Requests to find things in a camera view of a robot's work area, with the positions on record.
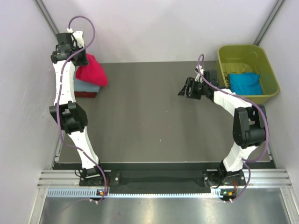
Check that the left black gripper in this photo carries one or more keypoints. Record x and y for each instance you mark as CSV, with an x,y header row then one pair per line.
x,y
83,62

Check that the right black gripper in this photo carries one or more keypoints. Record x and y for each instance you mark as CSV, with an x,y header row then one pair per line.
x,y
190,83

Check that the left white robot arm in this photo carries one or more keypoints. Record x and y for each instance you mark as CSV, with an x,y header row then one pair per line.
x,y
69,115

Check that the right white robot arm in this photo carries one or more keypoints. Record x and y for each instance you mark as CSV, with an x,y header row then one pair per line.
x,y
249,124

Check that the folded light blue t shirt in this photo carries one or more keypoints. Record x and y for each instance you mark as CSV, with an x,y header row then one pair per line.
x,y
81,86

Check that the folded dark red t shirt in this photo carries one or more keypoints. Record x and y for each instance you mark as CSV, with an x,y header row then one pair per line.
x,y
85,94

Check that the blue t shirt in bin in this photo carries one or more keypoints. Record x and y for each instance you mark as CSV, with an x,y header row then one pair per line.
x,y
246,84

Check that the green plastic bin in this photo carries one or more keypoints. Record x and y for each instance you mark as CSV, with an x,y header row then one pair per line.
x,y
239,59

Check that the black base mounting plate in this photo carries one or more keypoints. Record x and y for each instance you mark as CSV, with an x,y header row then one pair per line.
x,y
196,178

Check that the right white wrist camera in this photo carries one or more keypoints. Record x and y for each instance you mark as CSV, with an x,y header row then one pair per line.
x,y
199,71

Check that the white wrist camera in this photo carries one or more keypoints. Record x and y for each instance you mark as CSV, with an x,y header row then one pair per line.
x,y
77,37
199,71

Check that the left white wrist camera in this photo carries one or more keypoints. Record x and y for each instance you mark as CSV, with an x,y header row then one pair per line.
x,y
77,37

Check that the aluminium frame rail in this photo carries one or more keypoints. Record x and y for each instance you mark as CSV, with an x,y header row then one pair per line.
x,y
260,178

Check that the slotted grey cable duct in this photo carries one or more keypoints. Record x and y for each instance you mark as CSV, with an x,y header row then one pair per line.
x,y
99,193

